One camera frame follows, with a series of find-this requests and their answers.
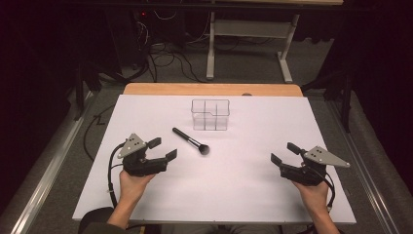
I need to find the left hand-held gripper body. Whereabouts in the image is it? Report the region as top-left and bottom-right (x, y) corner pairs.
(116, 133), (169, 178)

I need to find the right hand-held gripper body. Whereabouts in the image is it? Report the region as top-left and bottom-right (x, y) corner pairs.
(279, 145), (352, 187)

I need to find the black makeup brush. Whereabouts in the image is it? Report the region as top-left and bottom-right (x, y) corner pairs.
(171, 127), (210, 156)

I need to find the clear plastic organizer box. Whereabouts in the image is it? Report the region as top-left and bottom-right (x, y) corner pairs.
(190, 98), (231, 132)

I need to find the person's left hand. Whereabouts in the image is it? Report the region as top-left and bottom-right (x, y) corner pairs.
(119, 169), (157, 204)

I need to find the person's right hand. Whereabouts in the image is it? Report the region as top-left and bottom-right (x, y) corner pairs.
(291, 179), (329, 213)

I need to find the white table mat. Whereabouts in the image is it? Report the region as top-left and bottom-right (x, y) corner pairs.
(71, 94), (357, 225)

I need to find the black metal stand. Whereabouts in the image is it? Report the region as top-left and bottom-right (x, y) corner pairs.
(73, 61), (102, 122)
(301, 69), (355, 134)

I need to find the dark rounded object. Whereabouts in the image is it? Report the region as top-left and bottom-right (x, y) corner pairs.
(77, 207), (115, 234)

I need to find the wooden table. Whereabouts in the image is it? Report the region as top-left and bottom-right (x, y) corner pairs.
(123, 82), (304, 98)

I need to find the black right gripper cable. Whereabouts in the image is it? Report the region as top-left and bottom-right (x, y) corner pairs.
(316, 167), (336, 213)

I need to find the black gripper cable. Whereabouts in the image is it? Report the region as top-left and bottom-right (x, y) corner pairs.
(316, 167), (336, 213)
(107, 142), (127, 209)

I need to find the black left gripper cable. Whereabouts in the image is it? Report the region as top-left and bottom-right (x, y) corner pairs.
(107, 142), (127, 209)

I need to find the metal floor rail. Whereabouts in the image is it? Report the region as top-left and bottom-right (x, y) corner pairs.
(326, 100), (401, 234)
(9, 91), (95, 234)

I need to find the black floor cable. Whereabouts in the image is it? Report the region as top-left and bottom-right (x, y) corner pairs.
(83, 103), (117, 162)

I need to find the tangle of floor cables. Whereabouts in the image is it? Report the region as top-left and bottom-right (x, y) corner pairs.
(130, 9), (210, 84)

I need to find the white desk frame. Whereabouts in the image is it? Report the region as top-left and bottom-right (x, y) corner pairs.
(206, 11), (300, 84)

